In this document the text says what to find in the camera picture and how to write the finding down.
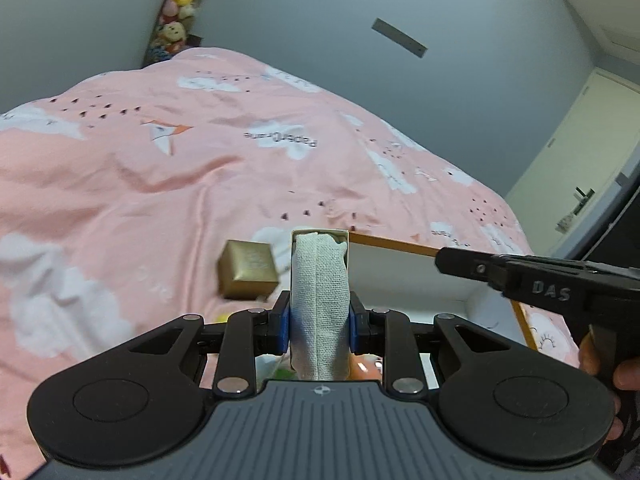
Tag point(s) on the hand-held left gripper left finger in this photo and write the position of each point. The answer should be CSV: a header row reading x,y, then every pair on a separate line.
x,y
284,330

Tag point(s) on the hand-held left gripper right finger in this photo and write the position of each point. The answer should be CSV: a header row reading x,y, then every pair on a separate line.
x,y
352,330

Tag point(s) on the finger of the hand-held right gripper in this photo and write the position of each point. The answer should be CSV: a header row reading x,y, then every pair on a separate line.
x,y
465,264

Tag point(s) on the white cloth pouch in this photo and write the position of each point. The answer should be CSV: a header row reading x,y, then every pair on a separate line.
x,y
317,300

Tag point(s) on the orange cardboard box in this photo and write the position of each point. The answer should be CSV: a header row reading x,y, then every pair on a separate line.
x,y
400,247

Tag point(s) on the small gold box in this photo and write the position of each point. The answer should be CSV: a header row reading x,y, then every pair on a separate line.
x,y
247,270

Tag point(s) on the person's right hand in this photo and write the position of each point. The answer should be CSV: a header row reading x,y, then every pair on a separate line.
x,y
589,355

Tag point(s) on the small hanging pouch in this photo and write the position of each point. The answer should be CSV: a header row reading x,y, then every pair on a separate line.
x,y
565,222

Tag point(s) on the white door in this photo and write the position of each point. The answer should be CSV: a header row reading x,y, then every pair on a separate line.
x,y
575,135

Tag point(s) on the pink printed blanket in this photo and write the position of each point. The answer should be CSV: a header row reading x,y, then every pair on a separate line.
x,y
125,160

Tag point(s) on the column of plush toys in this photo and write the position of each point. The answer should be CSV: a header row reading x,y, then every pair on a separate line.
x,y
175,10

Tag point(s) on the grey wall socket strip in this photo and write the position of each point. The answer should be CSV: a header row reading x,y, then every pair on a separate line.
x,y
400,37

